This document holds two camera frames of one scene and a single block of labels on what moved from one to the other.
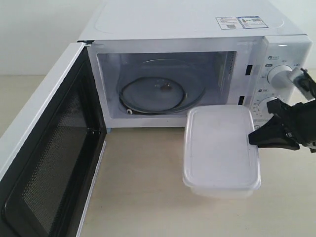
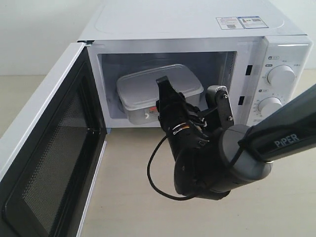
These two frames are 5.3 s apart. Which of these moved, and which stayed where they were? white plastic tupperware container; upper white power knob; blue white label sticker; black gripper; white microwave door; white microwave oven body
Moved: black gripper; white plastic tupperware container
Stayed: upper white power knob; blue white label sticker; white microwave door; white microwave oven body
